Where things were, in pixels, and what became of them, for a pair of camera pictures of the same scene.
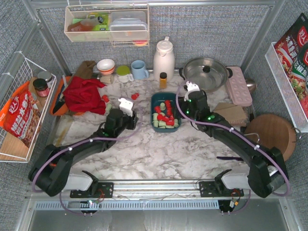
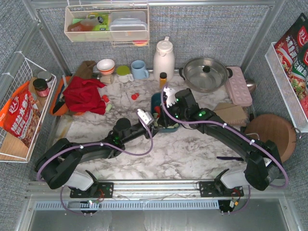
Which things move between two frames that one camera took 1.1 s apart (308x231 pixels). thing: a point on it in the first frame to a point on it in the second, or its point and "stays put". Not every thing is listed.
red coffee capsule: (134, 96) stays put
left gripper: (132, 121) to (149, 126)
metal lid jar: (46, 76) stays put
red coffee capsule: (157, 109) stays put
